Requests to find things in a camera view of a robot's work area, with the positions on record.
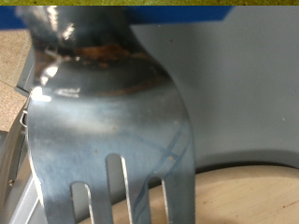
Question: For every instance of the metal spatula with blue block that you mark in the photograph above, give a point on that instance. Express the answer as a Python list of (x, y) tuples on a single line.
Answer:
[(109, 124)]

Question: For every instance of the silver toaster oven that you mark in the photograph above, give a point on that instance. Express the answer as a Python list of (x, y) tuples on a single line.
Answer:
[(249, 77)]

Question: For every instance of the round wooden board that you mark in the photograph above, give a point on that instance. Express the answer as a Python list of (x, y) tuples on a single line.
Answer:
[(249, 196)]

